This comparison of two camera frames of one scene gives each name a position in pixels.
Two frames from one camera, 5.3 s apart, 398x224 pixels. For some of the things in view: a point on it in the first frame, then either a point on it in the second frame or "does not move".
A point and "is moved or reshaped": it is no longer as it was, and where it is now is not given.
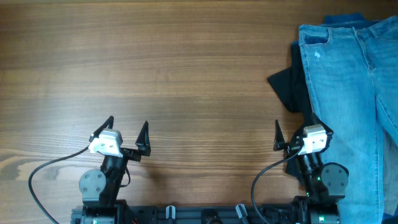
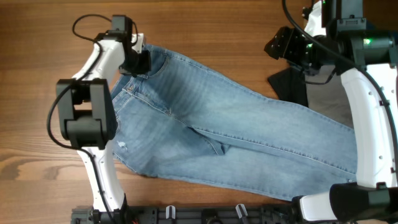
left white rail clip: [173, 211] does not move
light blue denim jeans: [352, 75] is moved or reshaped
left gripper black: [143, 144] to [146, 65]
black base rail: [186, 214] does not move
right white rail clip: [241, 210] does not move
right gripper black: [291, 147] to [286, 40]
